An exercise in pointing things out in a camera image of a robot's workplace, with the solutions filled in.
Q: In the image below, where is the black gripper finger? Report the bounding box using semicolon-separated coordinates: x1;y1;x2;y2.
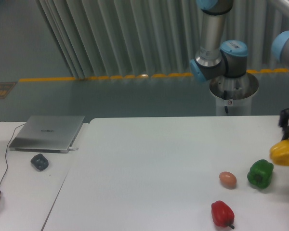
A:
281;123;289;141

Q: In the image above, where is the yellow bell pepper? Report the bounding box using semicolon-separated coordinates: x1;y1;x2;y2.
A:
270;139;289;166

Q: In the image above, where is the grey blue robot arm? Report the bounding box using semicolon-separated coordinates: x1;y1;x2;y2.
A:
190;0;289;140

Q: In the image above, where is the green bell pepper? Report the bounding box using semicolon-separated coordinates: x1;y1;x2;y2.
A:
247;159;274;189

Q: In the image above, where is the red bell pepper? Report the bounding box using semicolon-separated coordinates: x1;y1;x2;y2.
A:
211;201;235;229

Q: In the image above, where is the brown egg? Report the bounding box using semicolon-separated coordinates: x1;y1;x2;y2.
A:
219;171;237;189

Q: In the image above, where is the pale pleated curtain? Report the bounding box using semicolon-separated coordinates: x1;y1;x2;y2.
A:
37;0;289;79

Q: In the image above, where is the white usb dongle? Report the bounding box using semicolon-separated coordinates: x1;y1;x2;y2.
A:
69;147;79;151

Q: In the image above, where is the silver closed laptop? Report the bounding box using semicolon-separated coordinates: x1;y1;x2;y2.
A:
9;115;85;153

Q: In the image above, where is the small black plastic part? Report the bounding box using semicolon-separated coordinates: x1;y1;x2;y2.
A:
30;154;49;171

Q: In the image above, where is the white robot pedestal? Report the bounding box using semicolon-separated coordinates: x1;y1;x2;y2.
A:
209;73;259;116

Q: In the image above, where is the black mouse cable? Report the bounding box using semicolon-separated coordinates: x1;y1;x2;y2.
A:
0;120;25;191

